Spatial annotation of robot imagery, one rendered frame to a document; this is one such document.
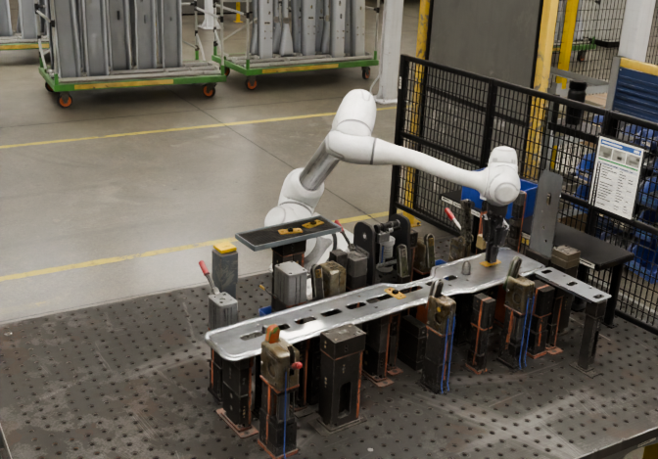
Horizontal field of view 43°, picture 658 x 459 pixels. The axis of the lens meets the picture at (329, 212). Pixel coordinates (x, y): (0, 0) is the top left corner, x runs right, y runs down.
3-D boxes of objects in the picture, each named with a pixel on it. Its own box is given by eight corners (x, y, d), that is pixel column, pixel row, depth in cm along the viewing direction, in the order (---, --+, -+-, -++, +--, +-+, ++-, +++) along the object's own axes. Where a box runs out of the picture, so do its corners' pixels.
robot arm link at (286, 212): (282, 263, 363) (253, 235, 349) (291, 229, 374) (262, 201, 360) (313, 257, 355) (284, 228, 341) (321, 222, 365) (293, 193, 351)
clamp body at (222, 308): (217, 405, 278) (217, 308, 266) (202, 390, 287) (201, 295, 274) (243, 397, 284) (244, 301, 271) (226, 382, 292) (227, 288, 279)
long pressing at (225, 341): (233, 368, 247) (233, 363, 246) (198, 335, 264) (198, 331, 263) (549, 269, 323) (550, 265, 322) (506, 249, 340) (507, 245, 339)
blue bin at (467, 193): (514, 221, 356) (518, 193, 352) (458, 201, 377) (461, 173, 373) (538, 213, 367) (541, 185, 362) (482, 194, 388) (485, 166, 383)
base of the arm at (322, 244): (279, 270, 371) (271, 264, 367) (307, 230, 376) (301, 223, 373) (305, 282, 357) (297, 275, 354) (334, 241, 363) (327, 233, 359)
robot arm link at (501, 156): (484, 182, 314) (486, 193, 302) (489, 142, 309) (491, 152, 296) (513, 184, 313) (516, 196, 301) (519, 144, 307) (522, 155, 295)
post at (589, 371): (590, 378, 305) (603, 306, 294) (567, 364, 313) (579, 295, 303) (602, 373, 308) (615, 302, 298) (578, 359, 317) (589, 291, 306)
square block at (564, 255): (554, 339, 331) (568, 254, 318) (539, 330, 337) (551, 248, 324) (568, 334, 335) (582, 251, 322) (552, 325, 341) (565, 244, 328)
